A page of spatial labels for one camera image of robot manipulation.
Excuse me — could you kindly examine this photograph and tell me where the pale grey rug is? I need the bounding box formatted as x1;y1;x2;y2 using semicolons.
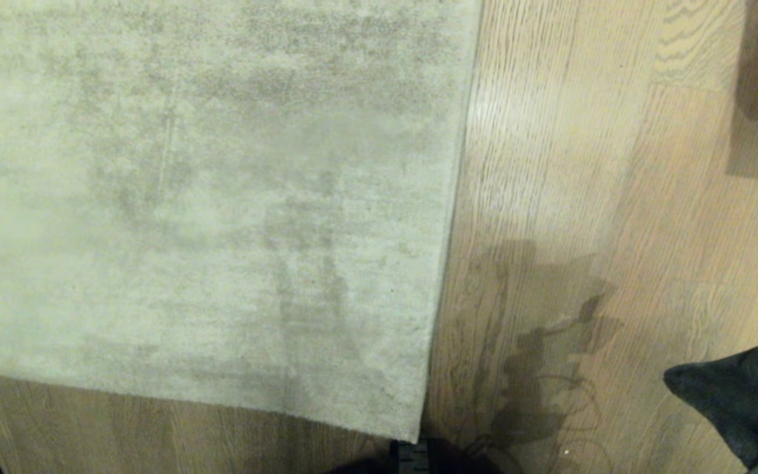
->
0;0;484;443

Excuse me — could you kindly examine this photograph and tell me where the dark grey cloth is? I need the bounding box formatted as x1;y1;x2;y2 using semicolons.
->
663;338;758;469

